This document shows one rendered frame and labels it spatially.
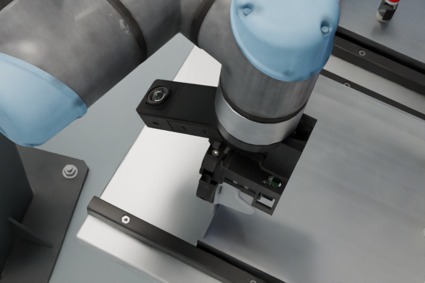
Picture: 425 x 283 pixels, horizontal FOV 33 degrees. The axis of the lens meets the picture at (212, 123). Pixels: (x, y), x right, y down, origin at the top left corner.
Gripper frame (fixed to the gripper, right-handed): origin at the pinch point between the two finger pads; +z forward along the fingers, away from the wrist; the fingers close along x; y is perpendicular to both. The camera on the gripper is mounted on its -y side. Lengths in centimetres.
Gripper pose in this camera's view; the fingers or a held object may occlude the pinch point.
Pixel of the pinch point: (212, 189)
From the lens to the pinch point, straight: 80.1
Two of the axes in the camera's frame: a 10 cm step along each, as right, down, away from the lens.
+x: 4.4, -7.7, 4.6
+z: -1.0, 4.7, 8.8
